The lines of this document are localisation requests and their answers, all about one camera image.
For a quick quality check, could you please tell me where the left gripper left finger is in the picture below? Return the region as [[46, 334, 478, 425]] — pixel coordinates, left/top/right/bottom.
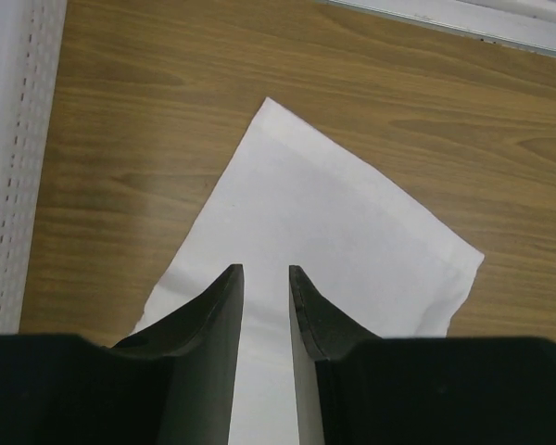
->
[[113, 264, 245, 444]]

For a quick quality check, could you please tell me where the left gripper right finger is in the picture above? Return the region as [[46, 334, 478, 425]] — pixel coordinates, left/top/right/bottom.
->
[[288, 265, 378, 444]]

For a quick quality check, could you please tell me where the white floral t shirt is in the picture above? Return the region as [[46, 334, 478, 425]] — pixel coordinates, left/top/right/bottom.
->
[[136, 98, 484, 444]]

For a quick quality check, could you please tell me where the white plastic basket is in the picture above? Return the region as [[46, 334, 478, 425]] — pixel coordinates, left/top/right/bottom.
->
[[0, 0, 67, 334]]

